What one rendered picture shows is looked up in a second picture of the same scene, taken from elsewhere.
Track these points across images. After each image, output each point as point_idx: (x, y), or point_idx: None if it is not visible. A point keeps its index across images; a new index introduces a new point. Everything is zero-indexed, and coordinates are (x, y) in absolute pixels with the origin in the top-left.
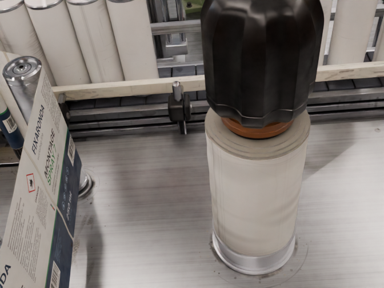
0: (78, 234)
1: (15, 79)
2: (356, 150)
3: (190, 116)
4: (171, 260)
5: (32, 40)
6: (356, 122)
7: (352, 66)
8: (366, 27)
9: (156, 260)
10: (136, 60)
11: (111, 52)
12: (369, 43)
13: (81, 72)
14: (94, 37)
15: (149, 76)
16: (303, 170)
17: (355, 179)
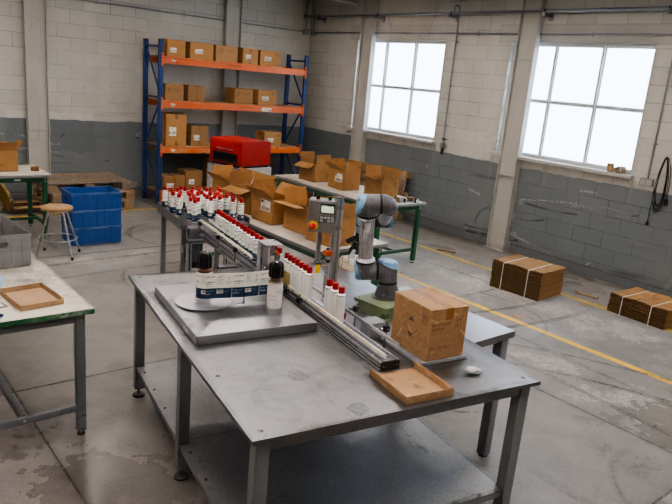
0: (262, 300)
1: None
2: (304, 319)
3: (298, 302)
4: (263, 307)
5: (296, 276)
6: (313, 319)
7: (326, 312)
8: (331, 304)
9: (262, 306)
10: (304, 289)
11: (303, 286)
12: (359, 329)
13: (299, 288)
14: (301, 280)
15: (305, 295)
16: (275, 292)
17: (295, 319)
